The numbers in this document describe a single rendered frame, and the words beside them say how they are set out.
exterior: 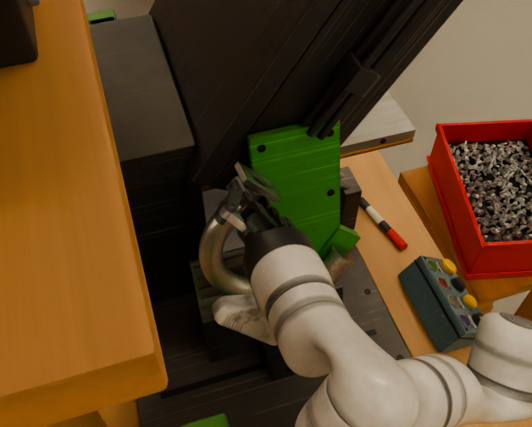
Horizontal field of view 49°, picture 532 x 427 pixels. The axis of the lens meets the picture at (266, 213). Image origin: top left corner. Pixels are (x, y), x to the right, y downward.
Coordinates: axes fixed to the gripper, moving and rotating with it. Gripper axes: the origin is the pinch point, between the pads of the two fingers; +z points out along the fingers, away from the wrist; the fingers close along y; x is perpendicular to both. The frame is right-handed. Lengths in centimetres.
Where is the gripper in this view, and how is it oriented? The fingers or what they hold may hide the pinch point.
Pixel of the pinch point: (249, 197)
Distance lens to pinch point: 69.4
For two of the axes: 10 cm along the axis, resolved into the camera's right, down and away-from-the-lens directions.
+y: -7.2, -4.1, -5.6
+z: -2.9, -5.6, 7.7
